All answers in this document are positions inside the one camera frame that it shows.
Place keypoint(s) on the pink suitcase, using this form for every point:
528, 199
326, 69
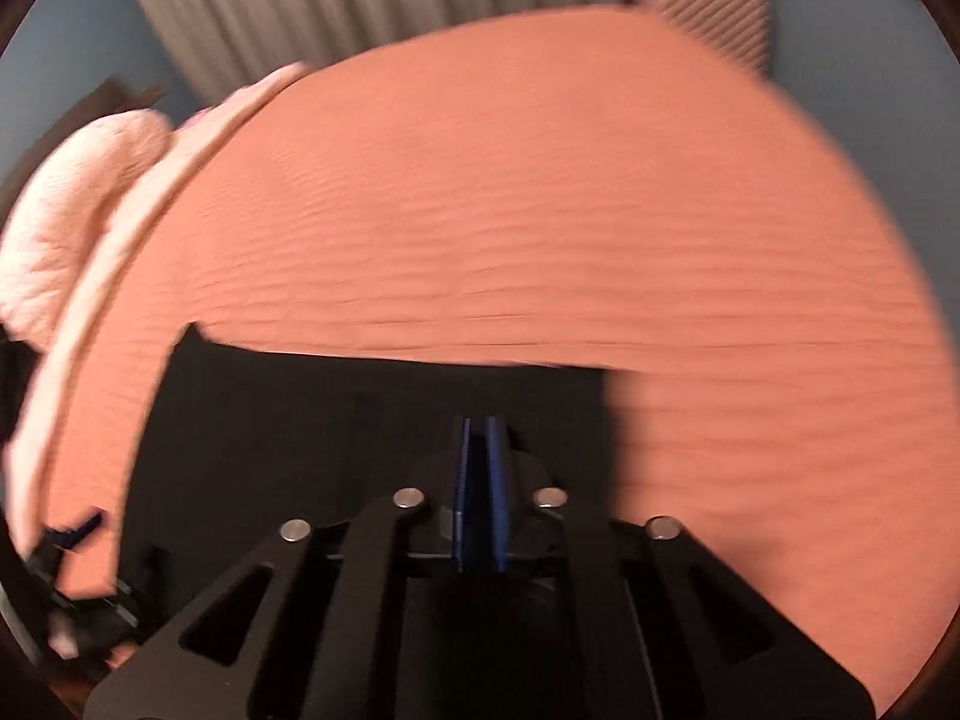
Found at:
712, 15

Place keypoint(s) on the grey padded headboard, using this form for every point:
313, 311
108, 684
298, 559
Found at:
90, 112

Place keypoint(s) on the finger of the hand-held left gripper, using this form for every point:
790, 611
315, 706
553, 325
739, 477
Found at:
71, 536

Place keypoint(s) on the floral white pillow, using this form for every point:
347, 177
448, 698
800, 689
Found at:
67, 225

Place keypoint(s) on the pale pink blanket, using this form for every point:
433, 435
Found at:
120, 247

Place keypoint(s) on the dark cloth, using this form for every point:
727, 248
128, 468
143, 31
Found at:
15, 382

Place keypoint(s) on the black pants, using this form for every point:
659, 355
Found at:
300, 427

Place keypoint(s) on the beige pleated curtain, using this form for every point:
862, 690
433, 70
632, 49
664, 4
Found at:
360, 0

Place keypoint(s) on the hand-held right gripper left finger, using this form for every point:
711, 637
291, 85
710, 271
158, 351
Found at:
337, 615

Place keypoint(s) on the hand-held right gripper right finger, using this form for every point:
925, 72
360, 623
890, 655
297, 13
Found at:
637, 615

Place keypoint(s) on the pink quilted bed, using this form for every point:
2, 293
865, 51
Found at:
525, 202

